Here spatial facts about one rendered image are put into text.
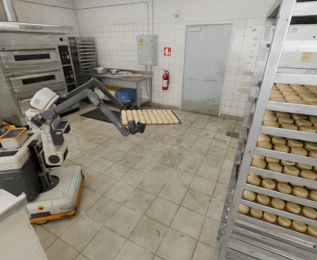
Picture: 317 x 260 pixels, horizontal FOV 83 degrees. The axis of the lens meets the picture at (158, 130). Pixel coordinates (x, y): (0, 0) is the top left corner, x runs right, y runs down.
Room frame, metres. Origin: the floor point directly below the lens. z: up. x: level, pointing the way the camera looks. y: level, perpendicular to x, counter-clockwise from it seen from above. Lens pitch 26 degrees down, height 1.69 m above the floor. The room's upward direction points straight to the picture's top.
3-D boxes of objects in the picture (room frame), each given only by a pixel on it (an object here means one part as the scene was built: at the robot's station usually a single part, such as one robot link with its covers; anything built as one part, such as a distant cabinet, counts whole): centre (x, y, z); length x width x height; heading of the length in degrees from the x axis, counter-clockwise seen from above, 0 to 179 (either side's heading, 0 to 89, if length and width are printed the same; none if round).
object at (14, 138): (1.49, 1.37, 0.87); 0.23 x 0.15 x 0.11; 12
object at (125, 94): (4.98, 0.90, 0.36); 0.47 x 0.38 x 0.26; 154
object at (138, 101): (5.12, 1.16, 0.49); 1.90 x 0.72 x 0.98; 62
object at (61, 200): (1.52, 1.26, 0.16); 0.67 x 0.64 x 0.25; 102
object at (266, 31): (0.98, -0.52, 0.97); 0.03 x 0.03 x 1.70; 66
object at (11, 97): (4.19, 2.80, 1.00); 1.56 x 1.20 x 2.01; 152
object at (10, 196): (0.81, 0.92, 0.77); 0.24 x 0.04 x 0.14; 65
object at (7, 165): (1.50, 1.35, 0.59); 0.55 x 0.34 x 0.83; 12
